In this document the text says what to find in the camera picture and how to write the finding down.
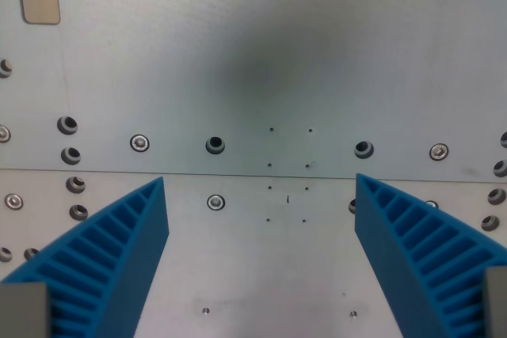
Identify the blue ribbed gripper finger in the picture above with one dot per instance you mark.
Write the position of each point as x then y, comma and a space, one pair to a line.
119, 243
400, 243

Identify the silver hex socket screw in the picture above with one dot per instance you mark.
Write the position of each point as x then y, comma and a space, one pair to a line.
13, 201
139, 143
432, 204
2, 134
216, 202
439, 151

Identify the small silver flat screw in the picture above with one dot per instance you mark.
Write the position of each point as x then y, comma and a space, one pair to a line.
353, 314
205, 311

